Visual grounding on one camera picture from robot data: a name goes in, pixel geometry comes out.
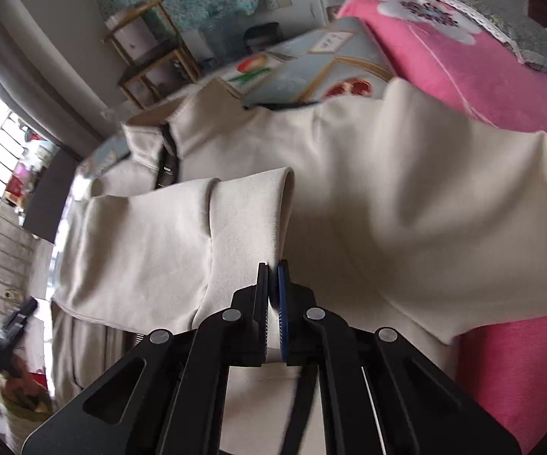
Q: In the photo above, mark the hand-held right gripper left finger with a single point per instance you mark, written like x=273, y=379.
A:
x=263, y=294

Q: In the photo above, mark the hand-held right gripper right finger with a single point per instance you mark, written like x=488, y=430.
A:
x=283, y=303

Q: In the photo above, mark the beige zip jacket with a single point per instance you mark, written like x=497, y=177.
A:
x=373, y=189

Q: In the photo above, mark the blue-grey printed bed sheet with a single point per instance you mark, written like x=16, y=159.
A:
x=302, y=71

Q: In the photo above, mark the grey curtain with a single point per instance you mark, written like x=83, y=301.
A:
x=41, y=71

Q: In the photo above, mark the translucent plastic container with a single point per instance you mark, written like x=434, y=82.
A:
x=221, y=35

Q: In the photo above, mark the wooden stool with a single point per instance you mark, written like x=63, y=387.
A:
x=159, y=50

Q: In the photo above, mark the white pot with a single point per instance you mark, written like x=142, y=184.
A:
x=133, y=38

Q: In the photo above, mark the pink floral blanket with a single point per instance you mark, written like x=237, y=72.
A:
x=468, y=80

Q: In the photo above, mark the grey floral lace-edged pillow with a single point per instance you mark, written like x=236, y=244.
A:
x=506, y=23

